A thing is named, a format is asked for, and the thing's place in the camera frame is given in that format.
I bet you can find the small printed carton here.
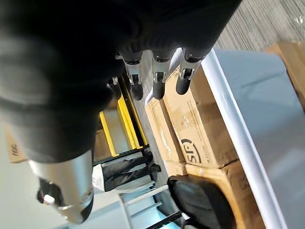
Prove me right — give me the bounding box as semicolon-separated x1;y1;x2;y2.
3;126;28;164

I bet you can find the grey metal rack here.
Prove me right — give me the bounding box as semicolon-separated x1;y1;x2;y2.
54;180;184;229

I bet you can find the yellow and black shelf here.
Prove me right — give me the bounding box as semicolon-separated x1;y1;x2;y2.
94;76;150;163

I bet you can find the plain flat cardboard box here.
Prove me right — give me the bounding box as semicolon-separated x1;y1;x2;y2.
144;97;186;165

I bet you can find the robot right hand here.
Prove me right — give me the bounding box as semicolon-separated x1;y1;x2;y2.
0;0;242;224

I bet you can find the cardboard box with SP print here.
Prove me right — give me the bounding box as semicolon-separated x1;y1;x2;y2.
163;64;239;169

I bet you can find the open cardboard box of housings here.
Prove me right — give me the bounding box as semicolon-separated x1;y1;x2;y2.
164;159;265;229

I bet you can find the brown cardboard box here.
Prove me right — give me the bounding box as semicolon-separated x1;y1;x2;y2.
265;42;305;108

